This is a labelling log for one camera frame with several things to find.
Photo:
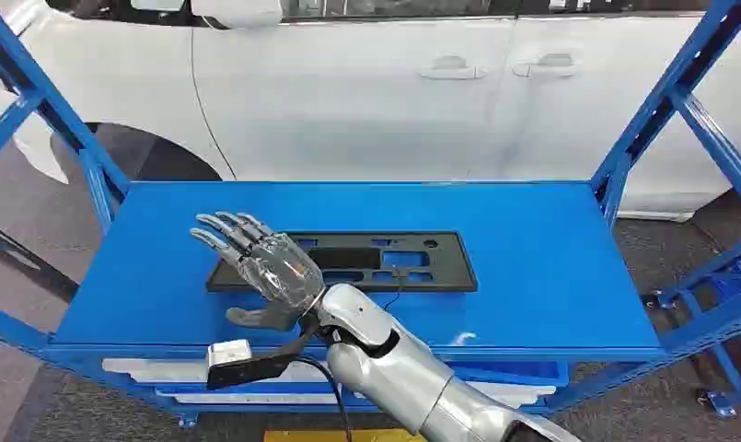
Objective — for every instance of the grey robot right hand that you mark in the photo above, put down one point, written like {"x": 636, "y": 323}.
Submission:
{"x": 281, "y": 271}

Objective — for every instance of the black plastic panel with cutouts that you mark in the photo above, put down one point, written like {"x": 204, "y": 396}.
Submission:
{"x": 449, "y": 268}

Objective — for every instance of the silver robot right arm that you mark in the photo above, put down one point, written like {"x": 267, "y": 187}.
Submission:
{"x": 394, "y": 372}

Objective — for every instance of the white panel under shelf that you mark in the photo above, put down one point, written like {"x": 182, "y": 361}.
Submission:
{"x": 163, "y": 369}

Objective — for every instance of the black car wheel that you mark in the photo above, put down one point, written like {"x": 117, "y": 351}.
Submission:
{"x": 163, "y": 161}

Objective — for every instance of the yellow floor tape patch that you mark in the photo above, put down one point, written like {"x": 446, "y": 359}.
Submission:
{"x": 345, "y": 436}

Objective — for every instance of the white car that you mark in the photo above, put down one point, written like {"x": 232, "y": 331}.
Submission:
{"x": 358, "y": 110}

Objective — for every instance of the blue metal rack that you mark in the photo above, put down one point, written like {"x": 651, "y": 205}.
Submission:
{"x": 528, "y": 274}

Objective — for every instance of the white car side mirror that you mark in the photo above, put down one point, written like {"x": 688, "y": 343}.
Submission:
{"x": 242, "y": 12}

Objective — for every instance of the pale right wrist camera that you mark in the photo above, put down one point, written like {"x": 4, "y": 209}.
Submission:
{"x": 230, "y": 354}

